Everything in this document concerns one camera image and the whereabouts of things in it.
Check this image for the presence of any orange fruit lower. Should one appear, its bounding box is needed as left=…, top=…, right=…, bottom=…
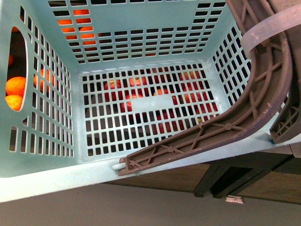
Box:
left=5, top=95, right=23, bottom=111

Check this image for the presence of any light blue plastic basket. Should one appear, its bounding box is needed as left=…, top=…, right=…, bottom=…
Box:
left=0, top=0, right=301, bottom=202

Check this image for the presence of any orange fruit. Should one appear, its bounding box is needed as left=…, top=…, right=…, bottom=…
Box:
left=6, top=76, right=26, bottom=97
left=5, top=95, right=23, bottom=111

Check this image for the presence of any orange fruit upper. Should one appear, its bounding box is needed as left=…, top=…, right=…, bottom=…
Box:
left=6, top=76, right=26, bottom=97

